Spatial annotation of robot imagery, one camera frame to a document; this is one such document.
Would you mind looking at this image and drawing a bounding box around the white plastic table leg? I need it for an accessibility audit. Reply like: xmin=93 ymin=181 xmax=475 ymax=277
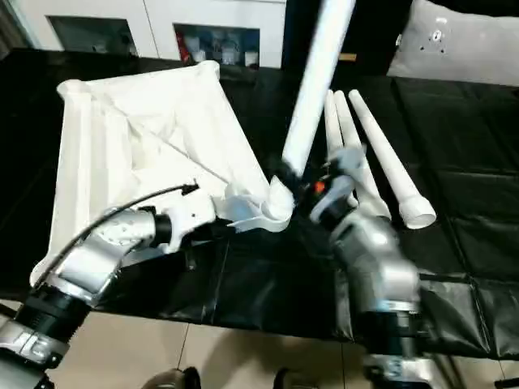
xmin=324 ymin=89 xmax=345 ymax=153
xmin=347 ymin=89 xmax=438 ymax=231
xmin=332 ymin=91 xmax=393 ymax=222
xmin=263 ymin=0 xmax=358 ymax=228

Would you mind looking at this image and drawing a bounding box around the white plastic table top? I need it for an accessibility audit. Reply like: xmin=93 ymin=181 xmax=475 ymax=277
xmin=30 ymin=59 xmax=295 ymax=284

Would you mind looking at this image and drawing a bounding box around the black table mat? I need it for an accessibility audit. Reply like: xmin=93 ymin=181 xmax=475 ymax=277
xmin=0 ymin=47 xmax=519 ymax=360

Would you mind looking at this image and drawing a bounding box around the dark left robot foot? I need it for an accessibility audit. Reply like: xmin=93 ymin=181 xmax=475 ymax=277
xmin=144 ymin=365 xmax=203 ymax=389

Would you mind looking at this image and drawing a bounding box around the dark robot foot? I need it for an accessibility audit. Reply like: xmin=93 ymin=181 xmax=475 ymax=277
xmin=272 ymin=366 xmax=314 ymax=389
xmin=144 ymin=365 xmax=203 ymax=389

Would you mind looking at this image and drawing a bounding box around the black cabinet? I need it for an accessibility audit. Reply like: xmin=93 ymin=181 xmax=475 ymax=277
xmin=281 ymin=0 xmax=413 ymax=77

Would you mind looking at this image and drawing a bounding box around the dark right robot foot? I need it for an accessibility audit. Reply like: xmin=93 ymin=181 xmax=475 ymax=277
xmin=272 ymin=366 xmax=314 ymax=389

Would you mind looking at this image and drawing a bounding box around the grey cushion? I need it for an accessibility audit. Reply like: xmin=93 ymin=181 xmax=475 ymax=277
xmin=386 ymin=0 xmax=519 ymax=88

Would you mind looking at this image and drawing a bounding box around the white glass-door cabinet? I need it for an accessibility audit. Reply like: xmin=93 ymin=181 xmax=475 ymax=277
xmin=11 ymin=0 xmax=288 ymax=70

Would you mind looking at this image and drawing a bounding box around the grey curtain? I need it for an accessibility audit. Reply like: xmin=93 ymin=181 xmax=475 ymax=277
xmin=0 ymin=0 xmax=26 ymax=58

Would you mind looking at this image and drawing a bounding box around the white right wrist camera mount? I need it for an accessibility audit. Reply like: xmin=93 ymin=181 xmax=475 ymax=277
xmin=310 ymin=146 xmax=369 ymax=223

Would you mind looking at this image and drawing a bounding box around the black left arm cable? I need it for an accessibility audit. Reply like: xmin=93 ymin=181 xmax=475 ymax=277
xmin=30 ymin=182 xmax=200 ymax=284

